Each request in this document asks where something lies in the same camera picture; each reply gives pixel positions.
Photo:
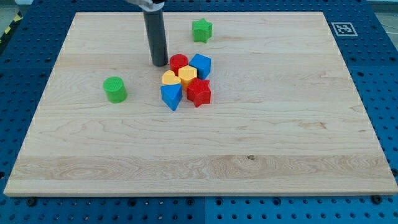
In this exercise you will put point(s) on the green cylinder block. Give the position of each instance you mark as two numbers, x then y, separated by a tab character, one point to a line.
115	89

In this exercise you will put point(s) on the blue cube block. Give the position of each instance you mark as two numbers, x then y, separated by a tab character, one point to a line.
202	64

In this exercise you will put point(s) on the red cylinder block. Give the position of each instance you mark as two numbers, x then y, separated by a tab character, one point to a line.
177	61

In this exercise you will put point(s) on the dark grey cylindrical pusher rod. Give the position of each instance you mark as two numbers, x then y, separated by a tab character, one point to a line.
154	22

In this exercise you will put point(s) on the red star block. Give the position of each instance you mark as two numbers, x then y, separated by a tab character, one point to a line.
199	92

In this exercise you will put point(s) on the blue triangle block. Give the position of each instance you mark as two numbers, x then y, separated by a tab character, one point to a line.
171	95

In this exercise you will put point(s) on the yellow heart block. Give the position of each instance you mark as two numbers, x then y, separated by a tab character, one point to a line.
169	78

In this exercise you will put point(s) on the yellow black hazard tape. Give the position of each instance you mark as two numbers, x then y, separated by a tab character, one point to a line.
11	27

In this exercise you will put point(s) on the green star block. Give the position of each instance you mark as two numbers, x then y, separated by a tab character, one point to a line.
202	30

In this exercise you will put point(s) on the white fiducial marker tag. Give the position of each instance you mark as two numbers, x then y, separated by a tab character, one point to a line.
344	29

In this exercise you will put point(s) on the light wooden board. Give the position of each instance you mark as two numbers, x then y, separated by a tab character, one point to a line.
284	119

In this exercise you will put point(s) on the yellow hexagon block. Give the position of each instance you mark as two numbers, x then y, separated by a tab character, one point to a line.
187	74

